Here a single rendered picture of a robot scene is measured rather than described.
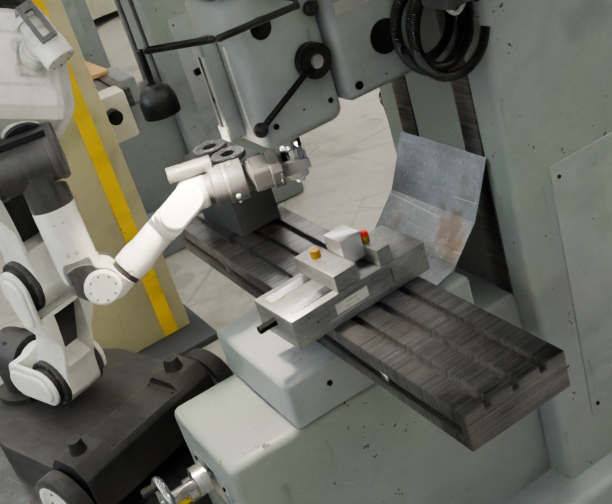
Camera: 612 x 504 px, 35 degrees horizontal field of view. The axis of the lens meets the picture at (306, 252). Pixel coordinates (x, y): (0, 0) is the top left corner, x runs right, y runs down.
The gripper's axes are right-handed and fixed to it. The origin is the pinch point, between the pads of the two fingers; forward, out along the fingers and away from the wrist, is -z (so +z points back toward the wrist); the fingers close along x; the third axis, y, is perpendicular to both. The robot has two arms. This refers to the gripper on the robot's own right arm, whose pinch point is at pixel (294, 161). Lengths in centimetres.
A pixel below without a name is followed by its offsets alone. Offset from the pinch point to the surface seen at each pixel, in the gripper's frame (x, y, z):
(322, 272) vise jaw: -17.8, 17.8, 2.0
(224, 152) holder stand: 42.2, 8.9, 14.2
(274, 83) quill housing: -10.6, -20.8, -0.1
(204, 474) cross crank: -18, 56, 40
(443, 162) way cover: 10.6, 15.8, -33.3
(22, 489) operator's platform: 37, 84, 98
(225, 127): -5.7, -13.8, 11.5
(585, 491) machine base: -13, 103, -45
